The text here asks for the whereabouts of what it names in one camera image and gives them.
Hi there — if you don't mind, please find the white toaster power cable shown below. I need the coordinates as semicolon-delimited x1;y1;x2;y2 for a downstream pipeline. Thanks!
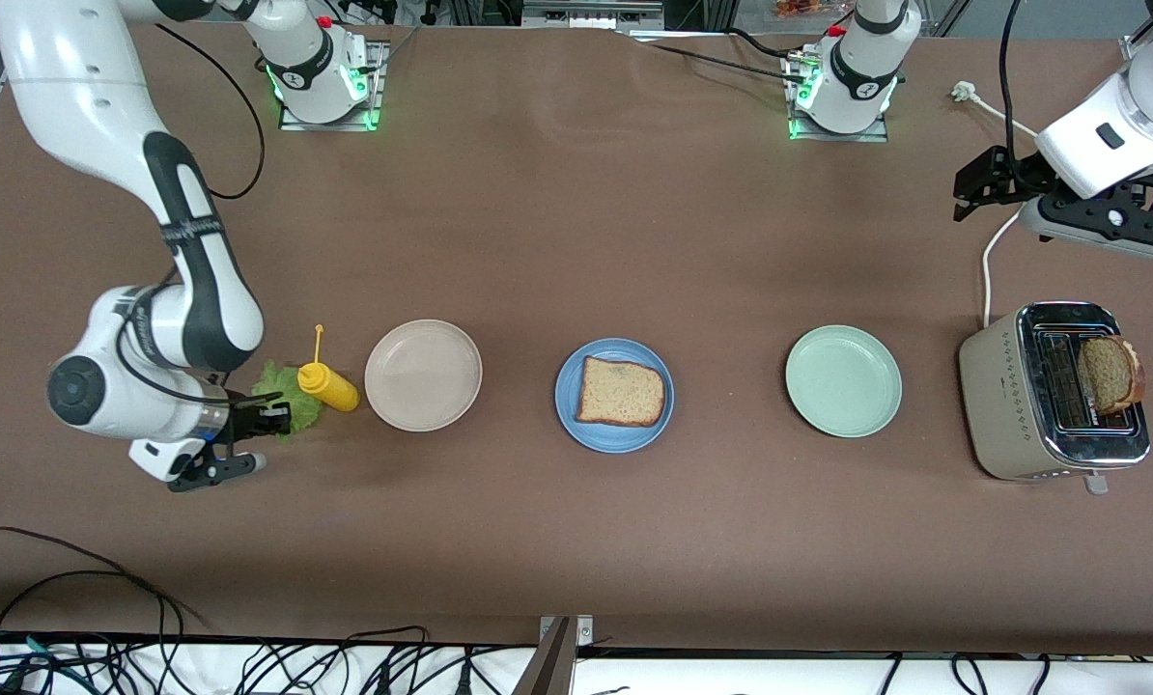
950;81;1041;329

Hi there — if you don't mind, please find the beige chrome toaster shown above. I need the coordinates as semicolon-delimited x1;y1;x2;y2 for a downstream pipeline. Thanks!
958;301;1151;495

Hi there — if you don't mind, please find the dark grey metal post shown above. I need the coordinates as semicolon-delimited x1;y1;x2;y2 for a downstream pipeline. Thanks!
511;618;577;695

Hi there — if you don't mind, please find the toasted bread slice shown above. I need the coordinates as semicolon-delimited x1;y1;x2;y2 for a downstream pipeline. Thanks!
575;354;667;429
1077;334;1147;417

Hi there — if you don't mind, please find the yellow mustard squeeze bottle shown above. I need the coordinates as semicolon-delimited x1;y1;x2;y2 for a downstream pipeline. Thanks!
296;324;360;414

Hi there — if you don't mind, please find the mint green plate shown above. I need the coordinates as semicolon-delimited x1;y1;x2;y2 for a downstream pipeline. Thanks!
784;324;904;439

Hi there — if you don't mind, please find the silver metal bracket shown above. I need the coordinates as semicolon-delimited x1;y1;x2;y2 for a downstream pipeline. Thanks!
538;615;595;648

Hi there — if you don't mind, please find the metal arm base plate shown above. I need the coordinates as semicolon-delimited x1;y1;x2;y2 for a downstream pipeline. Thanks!
279;41;385;132
784;53;891;144

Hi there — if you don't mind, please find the beige plate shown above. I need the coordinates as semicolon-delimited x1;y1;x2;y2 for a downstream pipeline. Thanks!
364;319;484;433

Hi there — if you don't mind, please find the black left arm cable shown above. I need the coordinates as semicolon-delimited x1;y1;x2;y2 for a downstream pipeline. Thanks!
998;0;1026;153

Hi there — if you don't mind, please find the blue plate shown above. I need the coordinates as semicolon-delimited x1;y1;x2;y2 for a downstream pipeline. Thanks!
554;337;676;455

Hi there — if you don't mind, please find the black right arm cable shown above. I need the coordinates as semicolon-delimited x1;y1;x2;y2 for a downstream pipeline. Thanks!
113;21;267;406

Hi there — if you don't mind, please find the grey power strip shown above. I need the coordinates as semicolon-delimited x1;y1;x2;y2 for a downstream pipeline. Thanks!
521;0;665;30

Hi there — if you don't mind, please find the thin black cable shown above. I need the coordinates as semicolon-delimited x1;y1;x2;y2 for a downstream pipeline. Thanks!
646;42;801;86

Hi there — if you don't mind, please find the green lettuce leaf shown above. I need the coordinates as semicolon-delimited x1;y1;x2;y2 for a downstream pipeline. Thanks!
251;359;324;445

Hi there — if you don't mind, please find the long black cable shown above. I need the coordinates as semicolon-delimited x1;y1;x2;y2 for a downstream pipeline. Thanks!
0;526;212;633

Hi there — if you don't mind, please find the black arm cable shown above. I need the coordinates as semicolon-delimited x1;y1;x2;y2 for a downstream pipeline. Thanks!
113;21;267;406
998;0;1026;153

